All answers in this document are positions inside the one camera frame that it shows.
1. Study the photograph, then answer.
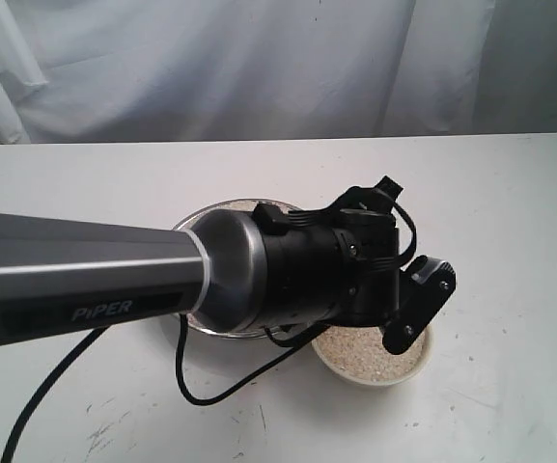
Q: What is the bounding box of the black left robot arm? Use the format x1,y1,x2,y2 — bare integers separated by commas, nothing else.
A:
0,185,399,345

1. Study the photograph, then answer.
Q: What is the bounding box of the large metal rice plate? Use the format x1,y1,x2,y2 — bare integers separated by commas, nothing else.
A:
174,198,299,340

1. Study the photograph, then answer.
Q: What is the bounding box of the white ceramic rice bowl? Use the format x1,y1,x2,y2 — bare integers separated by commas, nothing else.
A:
311,327,433,389

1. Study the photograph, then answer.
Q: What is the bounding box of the white backdrop cloth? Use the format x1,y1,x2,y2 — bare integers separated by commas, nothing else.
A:
0,1,557,145

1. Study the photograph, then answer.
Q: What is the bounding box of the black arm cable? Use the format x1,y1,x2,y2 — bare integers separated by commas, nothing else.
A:
0,176,419,463

